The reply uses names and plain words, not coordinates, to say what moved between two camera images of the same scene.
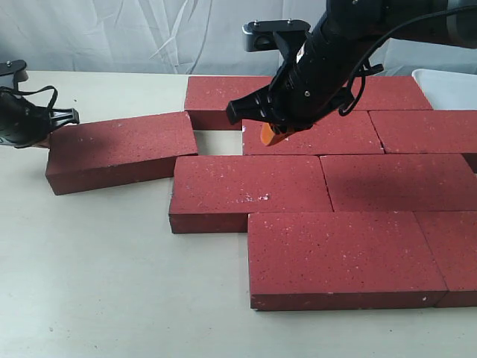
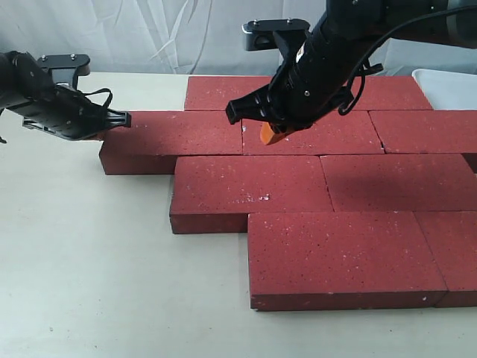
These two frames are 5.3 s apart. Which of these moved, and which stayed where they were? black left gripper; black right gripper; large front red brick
Moved: black left gripper
Stayed: black right gripper; large front red brick
